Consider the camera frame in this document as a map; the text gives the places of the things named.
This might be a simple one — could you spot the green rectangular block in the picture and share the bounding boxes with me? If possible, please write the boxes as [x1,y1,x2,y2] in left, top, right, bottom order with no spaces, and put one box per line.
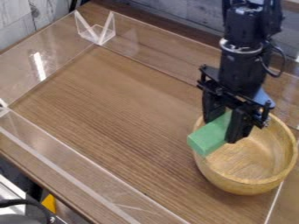
[187,111,231,158]

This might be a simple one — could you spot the clear acrylic front wall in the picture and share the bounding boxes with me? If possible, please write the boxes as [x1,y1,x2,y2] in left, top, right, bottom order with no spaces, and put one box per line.
[0,99,190,224]

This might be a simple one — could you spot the clear acrylic corner bracket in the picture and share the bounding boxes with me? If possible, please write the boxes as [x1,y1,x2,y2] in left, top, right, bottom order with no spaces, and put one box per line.
[74,11,117,46]

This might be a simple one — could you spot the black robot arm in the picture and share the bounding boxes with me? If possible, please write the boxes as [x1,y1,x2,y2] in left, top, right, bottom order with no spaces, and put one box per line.
[198,0,285,144]

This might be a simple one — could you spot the black cable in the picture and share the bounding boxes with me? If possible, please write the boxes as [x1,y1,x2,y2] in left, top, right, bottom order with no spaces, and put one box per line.
[0,199,53,224]

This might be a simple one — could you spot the brown wooden bowl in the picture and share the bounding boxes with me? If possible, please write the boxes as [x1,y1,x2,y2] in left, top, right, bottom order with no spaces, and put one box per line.
[193,114,299,195]

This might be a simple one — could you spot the yellow label sticker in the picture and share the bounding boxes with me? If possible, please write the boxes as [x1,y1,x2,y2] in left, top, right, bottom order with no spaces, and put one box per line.
[42,193,58,213]

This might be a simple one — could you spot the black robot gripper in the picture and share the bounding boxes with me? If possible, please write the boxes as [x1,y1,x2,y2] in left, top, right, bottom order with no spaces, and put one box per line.
[198,38,275,144]

